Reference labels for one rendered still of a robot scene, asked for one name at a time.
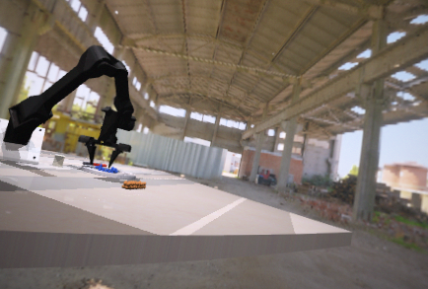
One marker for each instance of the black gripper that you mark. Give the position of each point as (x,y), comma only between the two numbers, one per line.
(107,134)

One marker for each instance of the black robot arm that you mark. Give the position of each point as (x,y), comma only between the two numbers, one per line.
(33,111)

